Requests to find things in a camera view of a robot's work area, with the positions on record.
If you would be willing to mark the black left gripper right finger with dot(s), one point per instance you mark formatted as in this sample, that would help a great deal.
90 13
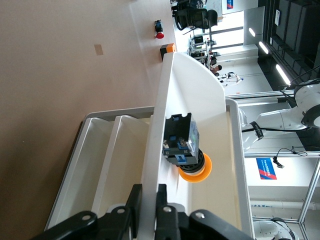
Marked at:
162 200

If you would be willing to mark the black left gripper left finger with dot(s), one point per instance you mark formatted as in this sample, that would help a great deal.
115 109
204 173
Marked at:
133 200

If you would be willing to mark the orange push button switch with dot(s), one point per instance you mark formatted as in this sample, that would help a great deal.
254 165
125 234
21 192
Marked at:
180 140

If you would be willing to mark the white plastic drawer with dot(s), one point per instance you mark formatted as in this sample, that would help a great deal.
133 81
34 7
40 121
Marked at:
190 87
85 162
125 162

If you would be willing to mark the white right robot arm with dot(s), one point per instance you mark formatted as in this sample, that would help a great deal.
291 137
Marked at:
275 120

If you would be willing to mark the white drawer cabinet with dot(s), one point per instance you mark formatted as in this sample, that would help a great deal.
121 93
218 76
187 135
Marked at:
236 150

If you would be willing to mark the brown tape patch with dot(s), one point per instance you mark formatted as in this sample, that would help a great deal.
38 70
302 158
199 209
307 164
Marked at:
98 49

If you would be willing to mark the long ceiling light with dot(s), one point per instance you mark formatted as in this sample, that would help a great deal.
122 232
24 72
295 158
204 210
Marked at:
263 47
252 31
282 74

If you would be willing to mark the black office chair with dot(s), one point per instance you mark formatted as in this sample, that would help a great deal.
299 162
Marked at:
195 20

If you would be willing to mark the blue wall sign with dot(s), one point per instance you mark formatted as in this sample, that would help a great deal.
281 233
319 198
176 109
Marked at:
266 168

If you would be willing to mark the aluminium frame profile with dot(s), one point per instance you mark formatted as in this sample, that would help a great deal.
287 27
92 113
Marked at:
310 190

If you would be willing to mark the orange button enclosure box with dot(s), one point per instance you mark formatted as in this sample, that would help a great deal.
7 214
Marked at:
168 51

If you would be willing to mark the red push button switch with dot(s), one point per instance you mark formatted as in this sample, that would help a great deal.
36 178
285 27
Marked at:
159 30

